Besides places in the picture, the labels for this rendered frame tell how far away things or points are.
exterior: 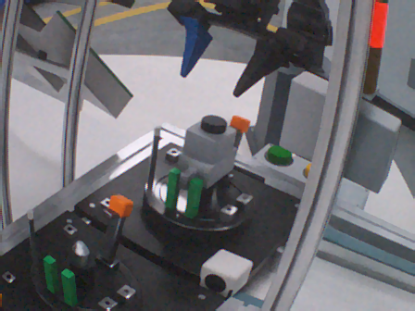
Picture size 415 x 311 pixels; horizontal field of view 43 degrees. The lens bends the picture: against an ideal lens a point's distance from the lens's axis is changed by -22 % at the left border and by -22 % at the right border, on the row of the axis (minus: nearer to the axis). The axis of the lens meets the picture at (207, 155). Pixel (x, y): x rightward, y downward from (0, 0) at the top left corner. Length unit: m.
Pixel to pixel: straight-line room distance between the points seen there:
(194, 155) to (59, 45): 0.25
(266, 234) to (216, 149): 0.13
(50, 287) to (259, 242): 0.32
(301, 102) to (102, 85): 0.43
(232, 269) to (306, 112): 0.23
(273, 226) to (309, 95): 0.32
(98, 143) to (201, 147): 0.43
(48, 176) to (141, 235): 0.33
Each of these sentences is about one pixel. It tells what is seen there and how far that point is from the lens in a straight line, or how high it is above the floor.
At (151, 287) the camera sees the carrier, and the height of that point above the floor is 0.97.
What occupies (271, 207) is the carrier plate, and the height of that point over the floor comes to 0.97.
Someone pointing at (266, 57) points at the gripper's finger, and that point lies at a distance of 0.71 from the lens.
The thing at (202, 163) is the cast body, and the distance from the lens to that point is 0.77.
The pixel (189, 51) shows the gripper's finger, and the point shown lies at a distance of 0.75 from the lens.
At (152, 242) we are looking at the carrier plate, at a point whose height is 0.97.
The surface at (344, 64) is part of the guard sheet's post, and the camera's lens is 0.51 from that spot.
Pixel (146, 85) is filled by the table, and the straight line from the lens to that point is 1.42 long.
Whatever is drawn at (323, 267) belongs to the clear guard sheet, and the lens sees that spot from 0.61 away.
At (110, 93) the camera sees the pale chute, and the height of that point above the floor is 1.04.
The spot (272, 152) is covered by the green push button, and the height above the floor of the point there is 0.97.
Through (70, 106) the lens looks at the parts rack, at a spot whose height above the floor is 1.06.
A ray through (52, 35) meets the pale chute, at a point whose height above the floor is 1.18.
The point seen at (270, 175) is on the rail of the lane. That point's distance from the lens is 0.97.
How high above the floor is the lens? 1.44
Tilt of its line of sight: 30 degrees down
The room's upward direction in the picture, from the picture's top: 11 degrees clockwise
